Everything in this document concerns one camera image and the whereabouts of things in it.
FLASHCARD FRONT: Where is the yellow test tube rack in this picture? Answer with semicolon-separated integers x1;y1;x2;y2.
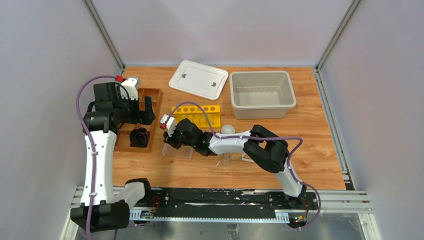
173;105;222;130

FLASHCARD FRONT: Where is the wooden compartment tray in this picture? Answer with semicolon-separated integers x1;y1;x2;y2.
114;88;163;153

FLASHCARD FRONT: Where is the clear well plate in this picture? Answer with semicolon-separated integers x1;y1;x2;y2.
161;143;194;160

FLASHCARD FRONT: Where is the white porcelain dish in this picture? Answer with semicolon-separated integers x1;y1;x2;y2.
220;124;236;135

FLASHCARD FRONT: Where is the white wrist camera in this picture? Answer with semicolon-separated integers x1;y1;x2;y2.
159;114;177;137
121;76;141;101

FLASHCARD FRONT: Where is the white plastic bin lid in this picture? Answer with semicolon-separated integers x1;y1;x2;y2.
168;60;229;101

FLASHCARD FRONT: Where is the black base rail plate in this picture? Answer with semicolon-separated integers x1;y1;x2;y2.
129;187;319;224

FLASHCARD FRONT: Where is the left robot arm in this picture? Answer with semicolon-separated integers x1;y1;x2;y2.
70;82;155;233

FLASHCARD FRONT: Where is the small clear glass jar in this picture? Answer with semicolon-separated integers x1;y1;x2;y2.
220;152;233;167

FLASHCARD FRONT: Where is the black coiled cable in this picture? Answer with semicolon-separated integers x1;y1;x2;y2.
129;127;151;148

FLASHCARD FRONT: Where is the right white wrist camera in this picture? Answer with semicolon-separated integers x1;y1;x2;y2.
159;114;177;137

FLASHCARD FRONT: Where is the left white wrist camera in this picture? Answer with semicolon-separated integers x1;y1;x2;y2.
121;76;141;101

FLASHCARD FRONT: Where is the white clay triangle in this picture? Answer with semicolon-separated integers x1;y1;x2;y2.
241;153;254;163

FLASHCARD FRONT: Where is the beige plastic bin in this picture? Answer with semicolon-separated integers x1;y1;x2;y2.
229;70;297;120

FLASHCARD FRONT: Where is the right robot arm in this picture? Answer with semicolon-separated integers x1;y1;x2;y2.
159;115;306;209

